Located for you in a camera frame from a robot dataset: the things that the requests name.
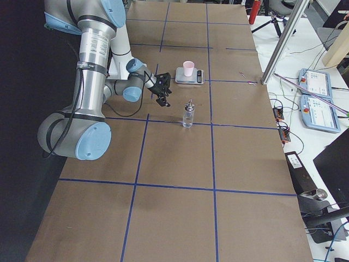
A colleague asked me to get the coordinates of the clear glass sauce bottle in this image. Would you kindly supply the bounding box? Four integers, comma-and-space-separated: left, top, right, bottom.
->
182, 99, 195, 128

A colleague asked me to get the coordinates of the silver digital kitchen scale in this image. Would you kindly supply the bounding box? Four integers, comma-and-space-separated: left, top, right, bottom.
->
175, 67, 205, 85

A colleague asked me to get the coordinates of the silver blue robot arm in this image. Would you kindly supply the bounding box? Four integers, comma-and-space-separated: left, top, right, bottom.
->
37, 1, 171, 160

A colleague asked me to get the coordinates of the orange terminal block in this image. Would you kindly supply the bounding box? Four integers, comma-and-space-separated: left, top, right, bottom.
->
273, 107, 284, 122
279, 128, 291, 144

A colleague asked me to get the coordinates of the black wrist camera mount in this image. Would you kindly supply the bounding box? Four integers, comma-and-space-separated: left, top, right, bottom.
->
155, 73, 171, 84

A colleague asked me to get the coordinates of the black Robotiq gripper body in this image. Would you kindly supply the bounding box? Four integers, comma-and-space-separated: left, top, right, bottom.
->
151, 82, 172, 98

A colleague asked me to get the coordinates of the lower teach pendant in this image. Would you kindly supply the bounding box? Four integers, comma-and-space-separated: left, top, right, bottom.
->
300, 94, 341, 133

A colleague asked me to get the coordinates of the black monitor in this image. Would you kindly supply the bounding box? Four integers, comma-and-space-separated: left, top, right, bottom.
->
313, 129, 348, 205

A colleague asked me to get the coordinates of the lower orange terminal block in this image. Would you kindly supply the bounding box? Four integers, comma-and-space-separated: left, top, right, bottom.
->
279, 128, 291, 144

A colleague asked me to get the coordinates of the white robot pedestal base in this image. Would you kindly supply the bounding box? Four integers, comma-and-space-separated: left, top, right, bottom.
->
106, 25, 134, 80

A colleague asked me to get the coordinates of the black camera tripod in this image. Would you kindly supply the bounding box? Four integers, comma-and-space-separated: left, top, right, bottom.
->
251, 13, 289, 38

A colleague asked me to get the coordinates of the black clamp stand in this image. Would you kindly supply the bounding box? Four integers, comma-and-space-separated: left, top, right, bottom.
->
285, 151, 348, 243

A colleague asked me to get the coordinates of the teach pendant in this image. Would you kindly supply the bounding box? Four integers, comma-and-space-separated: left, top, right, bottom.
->
298, 68, 333, 98
300, 94, 341, 133

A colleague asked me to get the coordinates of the upper teach pendant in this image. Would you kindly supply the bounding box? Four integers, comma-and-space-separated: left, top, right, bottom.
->
298, 68, 333, 98

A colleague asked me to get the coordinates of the red fire extinguisher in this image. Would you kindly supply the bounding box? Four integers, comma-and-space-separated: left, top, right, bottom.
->
249, 0, 261, 25

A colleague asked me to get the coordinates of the wooden board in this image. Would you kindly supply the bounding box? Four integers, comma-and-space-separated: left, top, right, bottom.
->
322, 15, 348, 67

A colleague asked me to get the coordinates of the aluminium frame post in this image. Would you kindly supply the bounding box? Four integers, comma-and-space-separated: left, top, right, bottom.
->
261, 0, 310, 85

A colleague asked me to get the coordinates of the upper orange terminal block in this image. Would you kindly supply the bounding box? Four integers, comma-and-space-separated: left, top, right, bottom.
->
273, 107, 284, 122

